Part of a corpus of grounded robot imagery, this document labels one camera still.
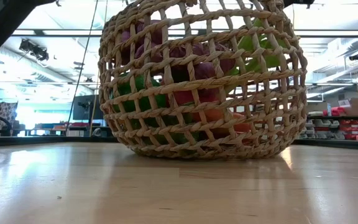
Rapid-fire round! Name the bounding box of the green bell pepper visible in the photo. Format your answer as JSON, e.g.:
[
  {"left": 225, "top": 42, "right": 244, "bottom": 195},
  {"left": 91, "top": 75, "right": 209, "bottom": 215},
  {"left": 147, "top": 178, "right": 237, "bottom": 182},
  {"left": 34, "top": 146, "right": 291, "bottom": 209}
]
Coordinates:
[{"left": 110, "top": 73, "right": 200, "bottom": 146}]

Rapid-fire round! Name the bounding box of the woven straw basket with handles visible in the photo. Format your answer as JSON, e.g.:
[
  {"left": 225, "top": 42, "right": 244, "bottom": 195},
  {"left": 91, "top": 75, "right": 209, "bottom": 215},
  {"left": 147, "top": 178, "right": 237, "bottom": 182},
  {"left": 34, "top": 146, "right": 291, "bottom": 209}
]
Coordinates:
[{"left": 97, "top": 0, "right": 309, "bottom": 161}]

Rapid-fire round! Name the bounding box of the black background monitor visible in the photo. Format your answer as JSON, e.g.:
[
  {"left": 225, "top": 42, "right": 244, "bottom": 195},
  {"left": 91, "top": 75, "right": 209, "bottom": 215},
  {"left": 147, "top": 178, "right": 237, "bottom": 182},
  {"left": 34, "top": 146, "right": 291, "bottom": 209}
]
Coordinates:
[{"left": 72, "top": 95, "right": 104, "bottom": 121}]

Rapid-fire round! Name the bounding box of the thin black hanging cable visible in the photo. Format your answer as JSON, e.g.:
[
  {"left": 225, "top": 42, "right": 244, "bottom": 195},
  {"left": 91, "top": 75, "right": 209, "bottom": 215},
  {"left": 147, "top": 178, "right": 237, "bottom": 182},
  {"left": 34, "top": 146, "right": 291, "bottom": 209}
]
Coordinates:
[{"left": 65, "top": 0, "right": 99, "bottom": 134}]

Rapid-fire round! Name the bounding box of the white and green leek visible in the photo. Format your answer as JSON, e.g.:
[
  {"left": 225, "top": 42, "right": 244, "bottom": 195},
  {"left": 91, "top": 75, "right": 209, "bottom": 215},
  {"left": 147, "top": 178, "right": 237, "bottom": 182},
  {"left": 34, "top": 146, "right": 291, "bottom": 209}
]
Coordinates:
[{"left": 227, "top": 17, "right": 289, "bottom": 77}]

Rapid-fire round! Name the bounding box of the brown cardboard box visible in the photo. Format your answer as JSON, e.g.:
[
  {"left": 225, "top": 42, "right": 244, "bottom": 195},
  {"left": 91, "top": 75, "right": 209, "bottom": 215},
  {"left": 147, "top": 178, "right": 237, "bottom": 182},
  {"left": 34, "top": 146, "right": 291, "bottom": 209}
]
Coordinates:
[{"left": 337, "top": 98, "right": 358, "bottom": 118}]

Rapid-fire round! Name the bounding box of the black ceiling-mounted device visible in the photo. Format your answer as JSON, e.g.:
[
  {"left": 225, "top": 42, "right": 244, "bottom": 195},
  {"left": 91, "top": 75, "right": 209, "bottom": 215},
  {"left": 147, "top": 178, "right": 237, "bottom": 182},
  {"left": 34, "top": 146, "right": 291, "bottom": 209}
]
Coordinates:
[{"left": 19, "top": 39, "right": 50, "bottom": 62}]

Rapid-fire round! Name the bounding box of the black metal table frame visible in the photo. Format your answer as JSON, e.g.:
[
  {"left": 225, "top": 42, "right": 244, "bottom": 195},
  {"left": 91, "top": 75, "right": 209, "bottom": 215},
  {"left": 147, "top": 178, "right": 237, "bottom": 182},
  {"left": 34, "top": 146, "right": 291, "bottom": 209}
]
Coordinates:
[{"left": 0, "top": 134, "right": 358, "bottom": 152}]

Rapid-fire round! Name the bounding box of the red item on workbench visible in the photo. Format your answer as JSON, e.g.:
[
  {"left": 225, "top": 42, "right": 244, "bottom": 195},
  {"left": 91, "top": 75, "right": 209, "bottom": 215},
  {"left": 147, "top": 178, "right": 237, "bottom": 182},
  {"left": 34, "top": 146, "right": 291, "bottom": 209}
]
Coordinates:
[{"left": 323, "top": 106, "right": 347, "bottom": 117}]

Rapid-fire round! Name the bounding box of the red and yellow mango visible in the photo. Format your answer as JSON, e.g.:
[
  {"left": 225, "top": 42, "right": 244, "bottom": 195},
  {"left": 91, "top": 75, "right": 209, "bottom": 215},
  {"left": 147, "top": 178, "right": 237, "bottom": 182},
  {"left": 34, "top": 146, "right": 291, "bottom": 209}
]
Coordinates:
[{"left": 172, "top": 89, "right": 219, "bottom": 107}]

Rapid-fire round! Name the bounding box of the orange carrot with green top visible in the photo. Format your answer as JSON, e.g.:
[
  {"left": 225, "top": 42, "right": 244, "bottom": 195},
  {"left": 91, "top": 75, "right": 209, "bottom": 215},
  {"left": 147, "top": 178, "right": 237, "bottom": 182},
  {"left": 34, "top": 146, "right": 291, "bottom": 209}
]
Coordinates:
[{"left": 193, "top": 108, "right": 252, "bottom": 139}]

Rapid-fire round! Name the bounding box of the purple garlic braid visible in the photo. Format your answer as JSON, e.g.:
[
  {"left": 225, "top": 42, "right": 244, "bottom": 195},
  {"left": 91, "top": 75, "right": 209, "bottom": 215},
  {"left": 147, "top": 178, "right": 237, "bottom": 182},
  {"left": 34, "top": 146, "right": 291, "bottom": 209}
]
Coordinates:
[{"left": 119, "top": 19, "right": 236, "bottom": 82}]

